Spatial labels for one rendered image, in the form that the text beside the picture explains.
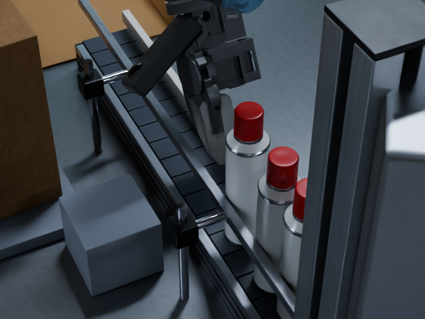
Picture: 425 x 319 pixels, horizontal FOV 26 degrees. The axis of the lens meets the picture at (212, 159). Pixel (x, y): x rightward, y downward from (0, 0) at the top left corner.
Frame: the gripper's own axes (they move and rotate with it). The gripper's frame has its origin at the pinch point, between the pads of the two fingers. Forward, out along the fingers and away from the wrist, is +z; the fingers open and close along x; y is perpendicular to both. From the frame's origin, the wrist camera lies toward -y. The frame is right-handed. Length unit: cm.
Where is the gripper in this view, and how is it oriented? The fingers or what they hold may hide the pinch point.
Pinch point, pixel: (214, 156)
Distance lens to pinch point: 117.2
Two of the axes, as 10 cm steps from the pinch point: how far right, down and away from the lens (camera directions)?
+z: 2.2, 9.4, 2.7
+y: 9.0, -3.1, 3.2
